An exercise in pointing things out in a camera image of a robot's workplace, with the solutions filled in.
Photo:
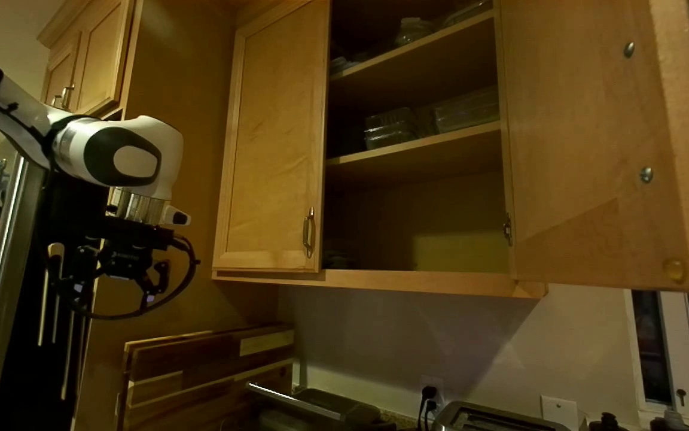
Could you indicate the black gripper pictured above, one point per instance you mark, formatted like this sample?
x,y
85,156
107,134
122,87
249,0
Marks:
x,y
133,253

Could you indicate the wooden toaster tongs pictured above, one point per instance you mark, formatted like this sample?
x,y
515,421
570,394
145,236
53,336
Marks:
x,y
45,312

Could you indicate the wooden cabinet door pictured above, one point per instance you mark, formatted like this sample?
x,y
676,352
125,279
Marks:
x,y
273,145
584,160

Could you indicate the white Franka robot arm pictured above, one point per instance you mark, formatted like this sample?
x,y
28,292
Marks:
x,y
89,148

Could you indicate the tall wooden cabinet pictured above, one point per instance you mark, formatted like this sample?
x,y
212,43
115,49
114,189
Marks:
x,y
169,81

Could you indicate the wooden cabinet shelf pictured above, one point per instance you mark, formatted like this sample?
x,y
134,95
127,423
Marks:
x,y
407,64
407,155

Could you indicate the metal door hinge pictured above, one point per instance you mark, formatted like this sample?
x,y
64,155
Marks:
x,y
508,230

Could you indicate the round door bumper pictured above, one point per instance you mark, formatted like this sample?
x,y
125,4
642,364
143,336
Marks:
x,y
674,270

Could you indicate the dark striped wooden cutting board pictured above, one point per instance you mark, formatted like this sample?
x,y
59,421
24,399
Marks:
x,y
232,360

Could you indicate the clear glass dish stack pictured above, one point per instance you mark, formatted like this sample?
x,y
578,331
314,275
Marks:
x,y
392,128
466,112

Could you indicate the clear glassware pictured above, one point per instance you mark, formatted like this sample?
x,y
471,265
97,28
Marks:
x,y
466,10
414,29

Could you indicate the stainless steel toaster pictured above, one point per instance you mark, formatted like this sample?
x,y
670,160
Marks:
x,y
490,417

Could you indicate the black capped bottle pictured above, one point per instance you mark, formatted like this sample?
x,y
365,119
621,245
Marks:
x,y
607,423

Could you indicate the white framed window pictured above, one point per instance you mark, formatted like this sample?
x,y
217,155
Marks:
x,y
676,360

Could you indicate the white bottle black cap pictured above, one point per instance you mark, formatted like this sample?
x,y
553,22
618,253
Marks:
x,y
670,423

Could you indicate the window latch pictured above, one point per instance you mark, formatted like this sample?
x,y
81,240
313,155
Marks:
x,y
680,395

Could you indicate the wall outlet with plug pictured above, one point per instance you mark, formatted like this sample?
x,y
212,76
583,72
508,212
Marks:
x,y
429,395

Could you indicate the white wall plate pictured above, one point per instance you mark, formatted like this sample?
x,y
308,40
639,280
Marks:
x,y
560,410

